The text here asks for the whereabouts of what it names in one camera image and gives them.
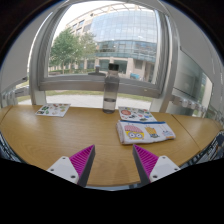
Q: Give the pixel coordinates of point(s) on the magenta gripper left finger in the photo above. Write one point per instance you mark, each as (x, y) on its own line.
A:
(75, 168)

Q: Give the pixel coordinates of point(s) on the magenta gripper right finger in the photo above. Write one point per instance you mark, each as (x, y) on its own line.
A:
(151, 167)

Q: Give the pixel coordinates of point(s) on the right sticker sheet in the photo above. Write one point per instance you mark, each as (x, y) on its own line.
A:
(135, 114)

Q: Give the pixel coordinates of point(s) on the sticker sheet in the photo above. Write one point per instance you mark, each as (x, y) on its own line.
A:
(53, 109)
(135, 114)

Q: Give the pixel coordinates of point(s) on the left sticker sheet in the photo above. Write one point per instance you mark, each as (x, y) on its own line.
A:
(53, 109)

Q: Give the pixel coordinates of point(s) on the clear water bottle black cap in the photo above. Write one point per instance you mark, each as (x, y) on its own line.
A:
(111, 86)

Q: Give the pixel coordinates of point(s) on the grey window frame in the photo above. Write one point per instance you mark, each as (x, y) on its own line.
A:
(77, 42)

